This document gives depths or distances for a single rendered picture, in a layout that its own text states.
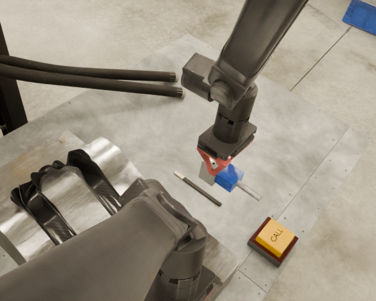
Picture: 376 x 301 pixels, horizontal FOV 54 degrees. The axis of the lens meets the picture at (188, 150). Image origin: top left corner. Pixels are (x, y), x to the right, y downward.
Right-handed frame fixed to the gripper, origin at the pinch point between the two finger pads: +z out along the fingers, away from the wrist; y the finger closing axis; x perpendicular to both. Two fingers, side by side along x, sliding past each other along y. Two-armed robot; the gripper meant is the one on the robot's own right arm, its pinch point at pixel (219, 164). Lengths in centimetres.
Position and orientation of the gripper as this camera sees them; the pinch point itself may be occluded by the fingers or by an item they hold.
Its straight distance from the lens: 74.6
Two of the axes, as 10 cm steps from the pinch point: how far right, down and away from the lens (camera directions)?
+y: -6.4, 5.3, -5.6
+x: 7.6, 5.3, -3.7
